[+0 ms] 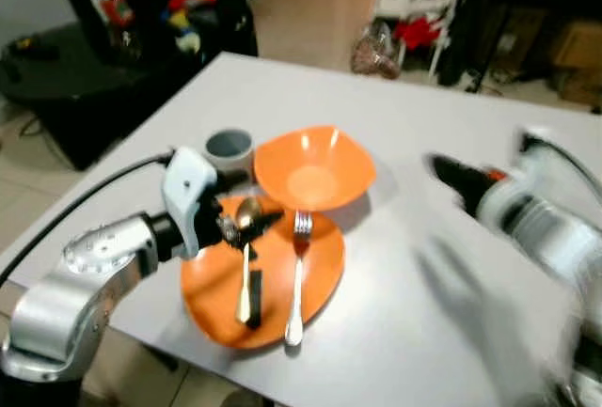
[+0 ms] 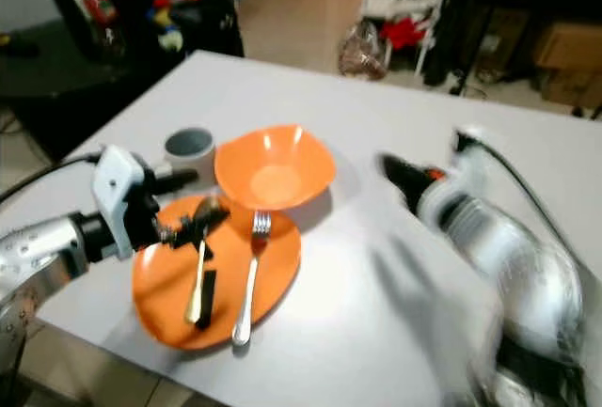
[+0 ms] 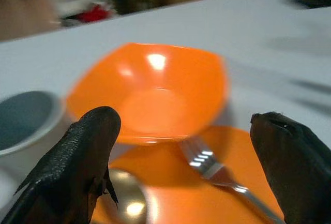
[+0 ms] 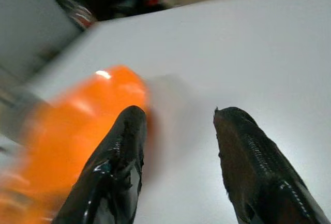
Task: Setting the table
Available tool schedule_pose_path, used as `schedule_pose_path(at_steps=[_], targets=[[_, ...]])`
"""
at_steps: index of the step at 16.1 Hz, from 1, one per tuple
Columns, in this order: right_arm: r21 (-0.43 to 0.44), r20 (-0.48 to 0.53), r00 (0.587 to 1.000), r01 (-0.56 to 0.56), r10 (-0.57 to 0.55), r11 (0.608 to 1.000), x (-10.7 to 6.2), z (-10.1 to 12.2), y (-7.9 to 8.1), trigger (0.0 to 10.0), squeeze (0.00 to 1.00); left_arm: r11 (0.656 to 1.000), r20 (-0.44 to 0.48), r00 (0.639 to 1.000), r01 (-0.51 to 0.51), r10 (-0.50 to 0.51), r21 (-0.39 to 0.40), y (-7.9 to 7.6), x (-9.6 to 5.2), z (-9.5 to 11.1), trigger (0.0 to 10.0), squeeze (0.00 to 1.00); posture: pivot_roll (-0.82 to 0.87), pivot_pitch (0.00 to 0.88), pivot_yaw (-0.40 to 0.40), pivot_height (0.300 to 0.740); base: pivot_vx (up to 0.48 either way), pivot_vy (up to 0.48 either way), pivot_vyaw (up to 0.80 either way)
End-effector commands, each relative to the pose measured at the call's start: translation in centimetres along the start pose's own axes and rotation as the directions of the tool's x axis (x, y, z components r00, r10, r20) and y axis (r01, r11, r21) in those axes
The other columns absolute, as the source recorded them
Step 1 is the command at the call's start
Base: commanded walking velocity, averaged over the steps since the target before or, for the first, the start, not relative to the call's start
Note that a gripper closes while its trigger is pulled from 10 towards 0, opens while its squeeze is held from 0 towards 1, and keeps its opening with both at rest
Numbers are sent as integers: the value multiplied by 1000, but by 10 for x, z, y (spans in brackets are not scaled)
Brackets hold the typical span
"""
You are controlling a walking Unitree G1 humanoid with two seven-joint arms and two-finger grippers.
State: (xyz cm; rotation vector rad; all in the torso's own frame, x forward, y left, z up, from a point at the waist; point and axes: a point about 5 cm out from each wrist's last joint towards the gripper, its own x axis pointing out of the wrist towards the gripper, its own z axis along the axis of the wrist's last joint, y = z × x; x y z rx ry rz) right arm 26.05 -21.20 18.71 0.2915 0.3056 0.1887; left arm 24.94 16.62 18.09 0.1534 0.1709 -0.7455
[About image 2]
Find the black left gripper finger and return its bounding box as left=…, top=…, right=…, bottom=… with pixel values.
left=148, top=169, right=199, bottom=195
left=162, top=206, right=232, bottom=250

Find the gold metal spoon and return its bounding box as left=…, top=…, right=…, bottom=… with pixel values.
left=184, top=195, right=223, bottom=325

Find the grey cup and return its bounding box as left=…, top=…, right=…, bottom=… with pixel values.
left=164, top=127, right=216, bottom=174

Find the small black bar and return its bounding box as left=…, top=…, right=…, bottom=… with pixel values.
left=200, top=269, right=219, bottom=330

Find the silver metal fork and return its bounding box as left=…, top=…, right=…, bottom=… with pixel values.
left=230, top=210, right=273, bottom=348

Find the orange round plate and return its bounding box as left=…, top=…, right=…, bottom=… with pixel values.
left=131, top=195, right=303, bottom=352

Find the orange square bowl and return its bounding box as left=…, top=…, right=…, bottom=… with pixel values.
left=213, top=124, right=339, bottom=212

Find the brown mesh bag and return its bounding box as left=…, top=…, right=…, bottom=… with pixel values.
left=338, top=19, right=389, bottom=80

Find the red cloth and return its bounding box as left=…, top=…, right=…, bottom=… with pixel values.
left=380, top=13, right=431, bottom=51

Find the black low table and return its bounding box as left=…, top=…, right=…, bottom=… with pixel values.
left=0, top=29, right=229, bottom=162

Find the colourful toy pile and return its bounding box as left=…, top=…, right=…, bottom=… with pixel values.
left=147, top=0, right=214, bottom=55

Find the clear plastic bag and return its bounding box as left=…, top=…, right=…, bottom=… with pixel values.
left=60, top=0, right=130, bottom=60

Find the brown cardboard box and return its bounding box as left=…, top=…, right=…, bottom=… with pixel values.
left=531, top=20, right=602, bottom=110

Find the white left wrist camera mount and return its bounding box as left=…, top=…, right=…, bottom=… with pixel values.
left=92, top=144, right=153, bottom=260

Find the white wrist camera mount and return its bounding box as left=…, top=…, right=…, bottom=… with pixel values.
left=92, top=144, right=153, bottom=260
left=451, top=124, right=492, bottom=156

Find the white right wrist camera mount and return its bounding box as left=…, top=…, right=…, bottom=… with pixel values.
left=451, top=124, right=492, bottom=156

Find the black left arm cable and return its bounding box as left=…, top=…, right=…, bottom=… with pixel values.
left=0, top=150, right=104, bottom=205

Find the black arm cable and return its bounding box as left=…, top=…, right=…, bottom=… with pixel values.
left=480, top=137, right=570, bottom=243
left=0, top=150, right=104, bottom=205

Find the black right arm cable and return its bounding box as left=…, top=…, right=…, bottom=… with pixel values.
left=480, top=137, right=570, bottom=243

